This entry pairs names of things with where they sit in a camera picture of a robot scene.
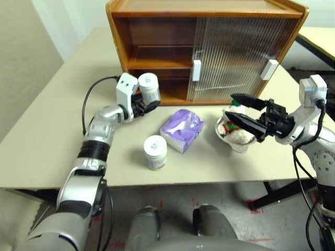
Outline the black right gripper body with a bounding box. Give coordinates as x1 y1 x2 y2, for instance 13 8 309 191
258 98 295 138

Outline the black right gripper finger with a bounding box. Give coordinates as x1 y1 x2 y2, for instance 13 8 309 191
225 112 270 143
230 94 268 110

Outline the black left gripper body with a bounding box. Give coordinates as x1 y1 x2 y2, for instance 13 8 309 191
130 94 147 117

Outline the white bottle with blue label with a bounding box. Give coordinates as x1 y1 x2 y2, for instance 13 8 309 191
138 73 161 104
143 135 168 172

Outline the purple tissue box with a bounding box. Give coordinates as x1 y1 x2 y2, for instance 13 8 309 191
159 109 206 154

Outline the white plush toy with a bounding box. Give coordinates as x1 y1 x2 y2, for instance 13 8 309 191
221 100 256 147

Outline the wooden cabinet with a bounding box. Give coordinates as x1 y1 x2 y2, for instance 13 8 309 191
105 0 310 106

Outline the small pale bowl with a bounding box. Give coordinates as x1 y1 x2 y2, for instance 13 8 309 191
215 115 256 154

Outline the ribbed translucent sliding door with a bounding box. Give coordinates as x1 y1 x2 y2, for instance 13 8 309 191
205 17 302 101
186 17 291 102

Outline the black metal table leg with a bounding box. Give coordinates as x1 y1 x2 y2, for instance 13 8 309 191
252 180 319 210

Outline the dark grey rounded shape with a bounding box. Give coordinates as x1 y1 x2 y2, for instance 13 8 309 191
193 204 236 240
125 206 160 248

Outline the grey robot torso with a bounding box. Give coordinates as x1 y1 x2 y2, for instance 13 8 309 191
130 235 273 251

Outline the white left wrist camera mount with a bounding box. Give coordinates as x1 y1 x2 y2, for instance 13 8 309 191
116 73 139 123

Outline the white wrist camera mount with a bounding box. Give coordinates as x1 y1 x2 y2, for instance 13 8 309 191
116 73 139 123
286 75 328 144

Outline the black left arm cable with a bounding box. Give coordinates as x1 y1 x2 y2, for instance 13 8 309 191
82 75 121 248

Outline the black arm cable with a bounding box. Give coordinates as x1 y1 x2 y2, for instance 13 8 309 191
82 75 121 248
292 98 328 251

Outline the white door handle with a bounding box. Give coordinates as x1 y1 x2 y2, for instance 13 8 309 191
260 59 278 81
192 59 202 82

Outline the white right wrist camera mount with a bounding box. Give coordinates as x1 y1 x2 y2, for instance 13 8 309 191
286 75 328 144

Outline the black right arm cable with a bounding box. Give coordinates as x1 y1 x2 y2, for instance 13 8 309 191
292 98 328 251

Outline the beige table with black frame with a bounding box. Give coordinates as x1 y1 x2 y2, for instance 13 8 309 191
284 26 335 71

